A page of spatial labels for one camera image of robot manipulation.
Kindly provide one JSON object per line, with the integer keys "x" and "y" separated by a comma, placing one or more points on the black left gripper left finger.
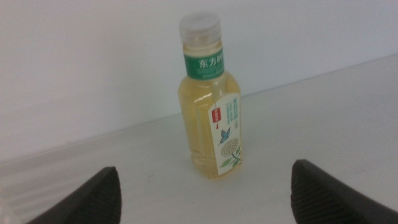
{"x": 96, "y": 199}

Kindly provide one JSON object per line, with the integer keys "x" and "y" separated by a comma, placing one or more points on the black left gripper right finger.
{"x": 323, "y": 199}

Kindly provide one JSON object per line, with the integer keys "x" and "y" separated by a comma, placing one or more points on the yellow tea bottle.
{"x": 202, "y": 124}

